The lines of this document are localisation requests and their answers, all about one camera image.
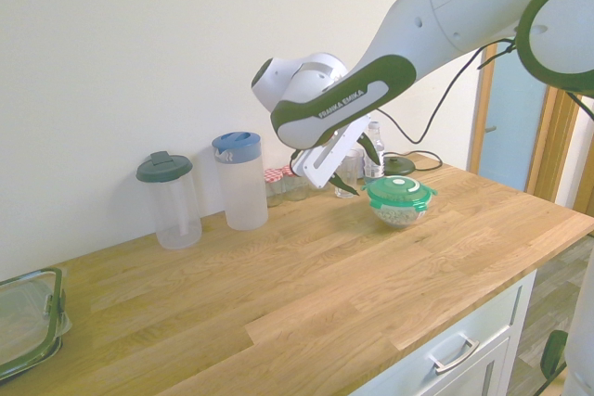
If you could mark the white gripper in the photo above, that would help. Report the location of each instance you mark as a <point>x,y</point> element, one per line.
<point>331,155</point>

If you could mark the black kettle base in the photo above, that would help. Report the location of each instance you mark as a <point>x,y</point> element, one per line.
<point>399,165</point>

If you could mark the faceted drinking glass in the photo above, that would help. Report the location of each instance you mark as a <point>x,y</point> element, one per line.
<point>347,169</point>

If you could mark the glass jar red checkered lid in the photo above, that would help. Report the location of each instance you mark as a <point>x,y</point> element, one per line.
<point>294,185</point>
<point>274,189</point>

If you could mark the white cabinet drawer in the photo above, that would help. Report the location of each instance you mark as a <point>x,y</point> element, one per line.
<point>464,322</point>

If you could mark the hint water bottle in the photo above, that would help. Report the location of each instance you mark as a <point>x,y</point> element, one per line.
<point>377,136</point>

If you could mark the green round container lid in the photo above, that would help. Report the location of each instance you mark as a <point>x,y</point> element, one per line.
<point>394,189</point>

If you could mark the clear pitcher dark green lid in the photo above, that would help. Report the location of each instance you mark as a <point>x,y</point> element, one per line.
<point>176,210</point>

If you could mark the frosted glass door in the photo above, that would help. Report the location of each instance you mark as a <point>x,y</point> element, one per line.
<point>510,127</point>

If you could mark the rectangular container dark-rimmed lid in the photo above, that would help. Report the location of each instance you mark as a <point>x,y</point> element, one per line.
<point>23,312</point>

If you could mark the clear pitcher blue lid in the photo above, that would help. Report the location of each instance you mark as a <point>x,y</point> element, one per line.
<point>241,192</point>

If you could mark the wooden door frame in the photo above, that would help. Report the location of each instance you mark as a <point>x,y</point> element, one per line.
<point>561,145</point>

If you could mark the cereal rings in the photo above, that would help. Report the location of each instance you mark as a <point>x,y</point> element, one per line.
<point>401,216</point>

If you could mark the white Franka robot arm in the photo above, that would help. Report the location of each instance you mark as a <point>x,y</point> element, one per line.
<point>417,20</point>

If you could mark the clear plastic food bowl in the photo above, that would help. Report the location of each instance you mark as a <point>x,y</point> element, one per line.
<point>399,219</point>

